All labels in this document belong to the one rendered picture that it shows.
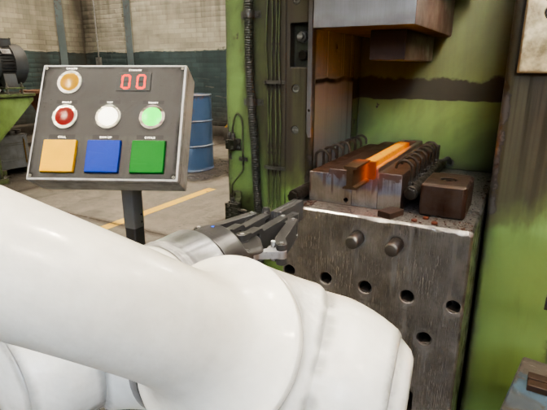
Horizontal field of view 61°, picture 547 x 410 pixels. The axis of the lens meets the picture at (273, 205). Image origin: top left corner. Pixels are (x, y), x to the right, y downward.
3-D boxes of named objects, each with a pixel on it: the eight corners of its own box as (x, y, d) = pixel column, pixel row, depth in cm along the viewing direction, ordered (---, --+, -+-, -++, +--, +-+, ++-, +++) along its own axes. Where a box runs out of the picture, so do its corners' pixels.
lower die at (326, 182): (400, 212, 94) (403, 171, 91) (308, 199, 103) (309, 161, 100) (437, 172, 129) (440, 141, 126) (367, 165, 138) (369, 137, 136)
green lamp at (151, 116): (155, 128, 102) (154, 107, 100) (139, 126, 104) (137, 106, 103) (165, 126, 104) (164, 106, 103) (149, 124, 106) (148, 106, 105)
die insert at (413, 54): (404, 59, 95) (406, 28, 94) (369, 60, 99) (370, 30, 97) (432, 61, 121) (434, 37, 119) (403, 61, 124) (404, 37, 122)
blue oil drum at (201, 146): (194, 175, 536) (190, 96, 510) (155, 169, 563) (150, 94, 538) (224, 165, 585) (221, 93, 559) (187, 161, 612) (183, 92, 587)
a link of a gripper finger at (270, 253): (226, 246, 50) (269, 255, 48) (252, 232, 55) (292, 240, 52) (227, 267, 51) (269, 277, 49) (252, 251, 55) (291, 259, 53)
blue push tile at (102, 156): (117, 172, 100) (120, 140, 102) (83, 171, 101) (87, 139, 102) (120, 175, 102) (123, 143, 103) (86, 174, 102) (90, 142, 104)
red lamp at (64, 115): (67, 127, 103) (64, 107, 102) (53, 125, 105) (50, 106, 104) (78, 125, 106) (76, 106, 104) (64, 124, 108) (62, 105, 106)
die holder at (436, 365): (446, 439, 95) (474, 233, 82) (281, 381, 112) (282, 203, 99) (476, 315, 142) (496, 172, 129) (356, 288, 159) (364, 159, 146)
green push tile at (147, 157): (162, 173, 99) (165, 140, 102) (128, 172, 100) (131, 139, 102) (164, 175, 101) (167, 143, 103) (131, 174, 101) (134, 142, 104)
